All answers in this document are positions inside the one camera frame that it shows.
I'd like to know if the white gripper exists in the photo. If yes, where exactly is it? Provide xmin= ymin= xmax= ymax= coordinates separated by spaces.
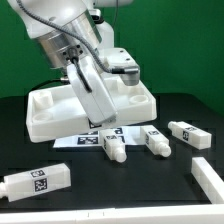
xmin=67 ymin=56 xmax=117 ymax=125

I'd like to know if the white desk top panel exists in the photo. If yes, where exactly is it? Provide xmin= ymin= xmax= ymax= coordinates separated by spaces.
xmin=26 ymin=77 xmax=157 ymax=143

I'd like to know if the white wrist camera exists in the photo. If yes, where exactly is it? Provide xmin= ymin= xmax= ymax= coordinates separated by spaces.
xmin=105 ymin=48 xmax=140 ymax=86

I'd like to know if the white front obstacle bar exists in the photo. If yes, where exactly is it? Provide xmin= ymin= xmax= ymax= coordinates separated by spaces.
xmin=0 ymin=204 xmax=224 ymax=224

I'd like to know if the white obstacle bar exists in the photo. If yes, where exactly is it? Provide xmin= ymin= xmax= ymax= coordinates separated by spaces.
xmin=0 ymin=204 xmax=224 ymax=224
xmin=191 ymin=157 xmax=224 ymax=204

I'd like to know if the white paper with markers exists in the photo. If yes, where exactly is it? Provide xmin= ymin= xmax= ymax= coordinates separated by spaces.
xmin=52 ymin=124 xmax=148 ymax=149

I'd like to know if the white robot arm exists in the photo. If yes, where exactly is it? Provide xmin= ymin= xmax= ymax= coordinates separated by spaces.
xmin=7 ymin=0 xmax=139 ymax=125

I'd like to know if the white right obstacle bar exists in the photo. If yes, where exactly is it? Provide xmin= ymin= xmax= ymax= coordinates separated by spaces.
xmin=191 ymin=157 xmax=224 ymax=204

